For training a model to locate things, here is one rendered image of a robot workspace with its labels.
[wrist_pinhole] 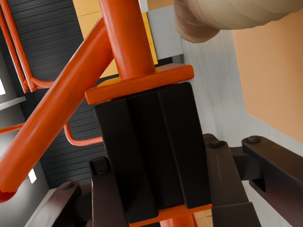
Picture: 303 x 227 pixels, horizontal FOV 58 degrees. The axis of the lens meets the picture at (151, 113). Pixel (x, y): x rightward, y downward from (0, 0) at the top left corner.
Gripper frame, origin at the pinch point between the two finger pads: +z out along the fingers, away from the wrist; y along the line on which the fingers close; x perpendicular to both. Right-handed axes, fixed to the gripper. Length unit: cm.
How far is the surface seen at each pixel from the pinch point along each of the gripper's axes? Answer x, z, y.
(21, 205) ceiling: -359, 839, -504
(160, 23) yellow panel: 89, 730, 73
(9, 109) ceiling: -48, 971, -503
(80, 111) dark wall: -129, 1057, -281
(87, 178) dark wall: -408, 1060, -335
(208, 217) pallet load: -393, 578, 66
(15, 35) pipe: 151, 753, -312
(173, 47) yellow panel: 21, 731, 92
